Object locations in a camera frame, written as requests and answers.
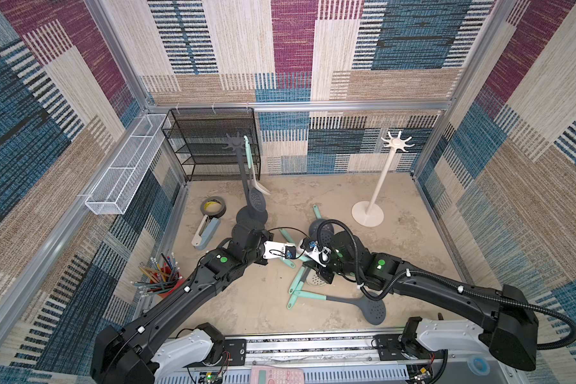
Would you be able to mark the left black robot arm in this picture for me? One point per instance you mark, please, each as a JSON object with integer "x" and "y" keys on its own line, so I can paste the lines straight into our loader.
{"x": 143, "y": 351}

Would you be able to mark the white utensil rack stand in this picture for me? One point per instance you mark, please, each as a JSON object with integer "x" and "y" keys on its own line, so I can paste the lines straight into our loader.
{"x": 369, "y": 214}

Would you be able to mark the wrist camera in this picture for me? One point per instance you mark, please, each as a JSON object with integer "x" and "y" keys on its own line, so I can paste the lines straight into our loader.
{"x": 275, "y": 250}
{"x": 315, "y": 251}

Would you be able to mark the white skimmer mint handle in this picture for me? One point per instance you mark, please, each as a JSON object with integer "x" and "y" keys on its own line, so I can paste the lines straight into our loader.
{"x": 261, "y": 185}

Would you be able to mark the red pencil cup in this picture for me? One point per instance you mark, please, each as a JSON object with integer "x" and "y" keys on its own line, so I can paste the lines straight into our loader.
{"x": 160, "y": 276}

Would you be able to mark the grey skimmer middle back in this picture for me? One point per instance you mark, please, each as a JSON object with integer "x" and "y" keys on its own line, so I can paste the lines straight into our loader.
{"x": 328, "y": 229}

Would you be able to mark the black mesh shelf rack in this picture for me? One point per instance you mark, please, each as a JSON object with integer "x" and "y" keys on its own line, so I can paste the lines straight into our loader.
{"x": 199, "y": 140}

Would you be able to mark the grey skimmer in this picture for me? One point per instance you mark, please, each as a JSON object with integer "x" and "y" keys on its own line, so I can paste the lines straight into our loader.
{"x": 374, "y": 312}
{"x": 328, "y": 229}

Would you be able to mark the grey duct tape roll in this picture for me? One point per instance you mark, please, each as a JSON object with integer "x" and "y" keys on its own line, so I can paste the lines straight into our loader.
{"x": 214, "y": 207}

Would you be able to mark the grey skimmer front right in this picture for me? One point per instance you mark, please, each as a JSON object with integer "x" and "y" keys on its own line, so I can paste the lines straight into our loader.
{"x": 374, "y": 312}

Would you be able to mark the white skimmer centre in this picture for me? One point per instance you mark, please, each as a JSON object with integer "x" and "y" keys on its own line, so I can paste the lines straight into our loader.
{"x": 301, "y": 276}

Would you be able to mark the white wire wall basket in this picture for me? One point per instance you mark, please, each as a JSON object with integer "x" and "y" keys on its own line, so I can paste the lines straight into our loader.
{"x": 119, "y": 183}

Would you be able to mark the pink calculator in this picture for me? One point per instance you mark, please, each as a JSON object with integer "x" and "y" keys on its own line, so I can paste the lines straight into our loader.
{"x": 275, "y": 375}

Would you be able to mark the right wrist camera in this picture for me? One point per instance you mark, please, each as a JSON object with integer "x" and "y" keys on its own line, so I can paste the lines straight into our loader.
{"x": 315, "y": 251}

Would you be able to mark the grey utensil rack stand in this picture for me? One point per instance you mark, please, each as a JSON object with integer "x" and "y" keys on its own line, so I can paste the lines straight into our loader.
{"x": 247, "y": 212}

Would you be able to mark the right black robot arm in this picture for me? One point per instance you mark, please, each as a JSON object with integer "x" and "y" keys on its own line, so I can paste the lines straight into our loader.
{"x": 499, "y": 322}

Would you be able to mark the grey skimmer mint handle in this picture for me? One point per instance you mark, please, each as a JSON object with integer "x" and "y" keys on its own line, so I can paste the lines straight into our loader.
{"x": 256, "y": 197}

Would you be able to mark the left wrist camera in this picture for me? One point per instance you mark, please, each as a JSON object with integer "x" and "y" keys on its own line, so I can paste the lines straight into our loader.
{"x": 275, "y": 250}

